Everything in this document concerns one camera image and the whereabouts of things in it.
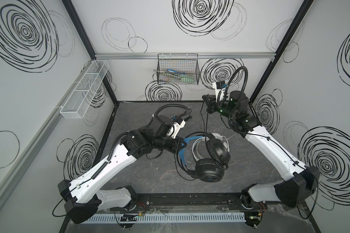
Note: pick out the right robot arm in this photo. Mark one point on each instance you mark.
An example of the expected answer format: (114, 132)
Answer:
(299, 181)

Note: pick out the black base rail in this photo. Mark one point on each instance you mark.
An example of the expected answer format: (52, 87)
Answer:
(192, 201)

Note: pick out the aluminium wall rail back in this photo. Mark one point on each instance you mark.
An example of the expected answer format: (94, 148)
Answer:
(185, 55)

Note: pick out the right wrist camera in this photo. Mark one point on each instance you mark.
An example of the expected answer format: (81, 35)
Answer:
(219, 87)

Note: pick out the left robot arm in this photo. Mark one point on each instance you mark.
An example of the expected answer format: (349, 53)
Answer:
(84, 196)

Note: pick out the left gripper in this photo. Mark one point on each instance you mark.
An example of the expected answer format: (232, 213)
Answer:
(177, 144)

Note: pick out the right black corner post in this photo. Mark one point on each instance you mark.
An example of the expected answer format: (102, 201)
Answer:
(297, 20)

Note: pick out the white slotted cable duct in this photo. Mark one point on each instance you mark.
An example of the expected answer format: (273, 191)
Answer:
(166, 218)

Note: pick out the aluminium wall rail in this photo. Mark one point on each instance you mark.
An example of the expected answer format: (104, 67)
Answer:
(185, 55)
(24, 159)

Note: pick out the black blue gaming headset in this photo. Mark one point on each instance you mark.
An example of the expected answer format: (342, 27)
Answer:
(211, 169)

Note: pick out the white headphones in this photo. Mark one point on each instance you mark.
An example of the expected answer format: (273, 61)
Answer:
(197, 156)

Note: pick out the black corner frame post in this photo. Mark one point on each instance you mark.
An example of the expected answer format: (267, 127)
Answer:
(87, 43)

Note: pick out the aluminium wall rail left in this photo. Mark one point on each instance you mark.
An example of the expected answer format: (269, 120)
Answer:
(24, 159)

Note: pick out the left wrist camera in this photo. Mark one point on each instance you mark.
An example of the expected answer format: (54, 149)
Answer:
(175, 128)

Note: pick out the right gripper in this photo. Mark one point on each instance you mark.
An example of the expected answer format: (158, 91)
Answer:
(209, 101)

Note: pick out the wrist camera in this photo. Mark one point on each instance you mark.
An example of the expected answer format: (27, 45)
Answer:
(219, 87)
(175, 128)

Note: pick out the black wire basket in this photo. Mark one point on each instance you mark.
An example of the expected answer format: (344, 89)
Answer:
(180, 65)

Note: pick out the items in wire basket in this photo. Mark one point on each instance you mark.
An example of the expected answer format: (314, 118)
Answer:
(176, 77)

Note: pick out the white mesh wall tray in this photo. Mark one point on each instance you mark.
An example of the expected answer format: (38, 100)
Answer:
(80, 99)

